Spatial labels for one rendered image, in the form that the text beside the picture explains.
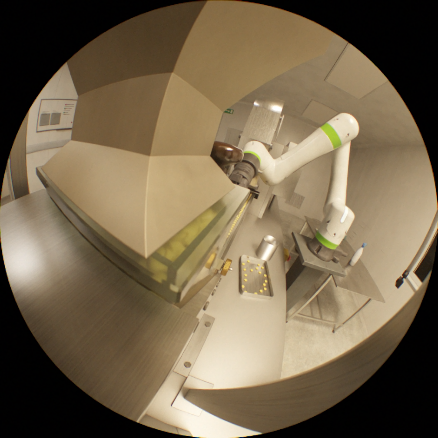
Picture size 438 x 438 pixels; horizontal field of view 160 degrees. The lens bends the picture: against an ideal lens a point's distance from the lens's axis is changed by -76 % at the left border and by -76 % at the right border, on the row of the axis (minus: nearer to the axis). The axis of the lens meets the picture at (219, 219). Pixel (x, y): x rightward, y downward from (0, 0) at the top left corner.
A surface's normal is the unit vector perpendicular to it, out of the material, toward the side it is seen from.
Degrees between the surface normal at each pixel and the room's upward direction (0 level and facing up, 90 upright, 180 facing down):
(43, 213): 0
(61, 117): 90
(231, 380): 0
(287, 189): 90
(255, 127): 71
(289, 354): 0
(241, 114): 90
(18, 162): 90
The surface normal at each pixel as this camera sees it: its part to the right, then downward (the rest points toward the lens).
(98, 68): -0.40, 0.71
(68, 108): 0.91, 0.38
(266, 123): -0.21, 0.06
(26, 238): 0.27, -0.86
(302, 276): -0.22, 0.39
